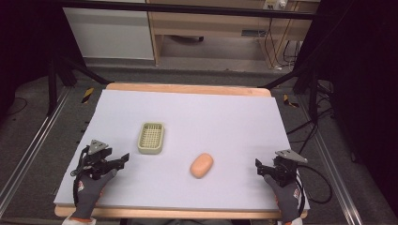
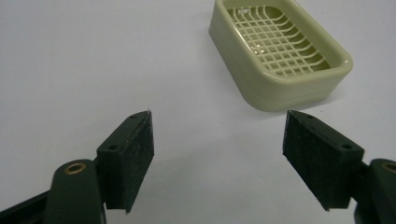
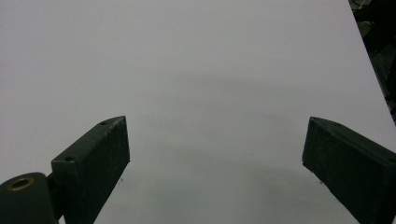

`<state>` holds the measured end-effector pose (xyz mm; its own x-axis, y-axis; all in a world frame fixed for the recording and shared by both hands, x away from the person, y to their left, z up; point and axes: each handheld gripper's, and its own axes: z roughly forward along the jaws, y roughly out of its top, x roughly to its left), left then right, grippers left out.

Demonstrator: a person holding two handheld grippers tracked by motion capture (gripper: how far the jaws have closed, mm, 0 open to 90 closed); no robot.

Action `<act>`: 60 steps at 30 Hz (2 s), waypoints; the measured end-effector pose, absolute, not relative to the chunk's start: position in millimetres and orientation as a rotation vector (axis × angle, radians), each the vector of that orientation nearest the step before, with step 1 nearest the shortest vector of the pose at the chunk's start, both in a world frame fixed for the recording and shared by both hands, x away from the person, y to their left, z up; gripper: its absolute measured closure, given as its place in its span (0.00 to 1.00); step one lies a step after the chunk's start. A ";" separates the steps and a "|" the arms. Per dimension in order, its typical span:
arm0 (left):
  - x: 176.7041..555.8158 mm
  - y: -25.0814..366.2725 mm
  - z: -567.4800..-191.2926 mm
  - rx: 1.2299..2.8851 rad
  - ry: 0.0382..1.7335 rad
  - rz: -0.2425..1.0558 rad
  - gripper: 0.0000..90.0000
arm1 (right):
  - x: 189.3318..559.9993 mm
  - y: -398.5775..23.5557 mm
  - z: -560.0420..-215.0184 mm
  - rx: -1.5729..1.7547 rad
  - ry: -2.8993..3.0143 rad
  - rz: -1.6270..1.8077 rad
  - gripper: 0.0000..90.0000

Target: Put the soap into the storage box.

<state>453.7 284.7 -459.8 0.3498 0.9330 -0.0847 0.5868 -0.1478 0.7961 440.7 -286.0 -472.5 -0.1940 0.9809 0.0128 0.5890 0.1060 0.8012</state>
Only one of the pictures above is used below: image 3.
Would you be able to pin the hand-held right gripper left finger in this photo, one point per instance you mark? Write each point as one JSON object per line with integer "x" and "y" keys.
{"x": 93, "y": 168}

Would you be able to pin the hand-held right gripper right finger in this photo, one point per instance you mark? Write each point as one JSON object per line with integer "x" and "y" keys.
{"x": 351, "y": 174}

